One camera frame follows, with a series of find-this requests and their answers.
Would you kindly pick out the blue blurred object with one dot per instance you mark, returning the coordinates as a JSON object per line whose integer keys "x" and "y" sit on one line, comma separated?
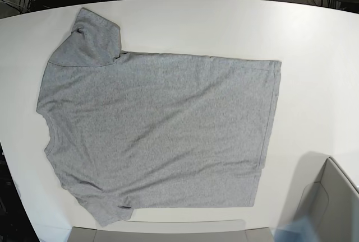
{"x": 294, "y": 228}

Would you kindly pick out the grey tray at bottom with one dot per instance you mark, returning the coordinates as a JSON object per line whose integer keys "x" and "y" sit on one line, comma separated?
{"x": 232, "y": 230}

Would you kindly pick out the grey T-shirt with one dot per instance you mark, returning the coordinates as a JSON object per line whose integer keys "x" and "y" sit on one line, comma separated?
{"x": 145, "y": 130}

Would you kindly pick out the grey box at right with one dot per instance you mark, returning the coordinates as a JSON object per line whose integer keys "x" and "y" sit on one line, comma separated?
{"x": 328, "y": 209}

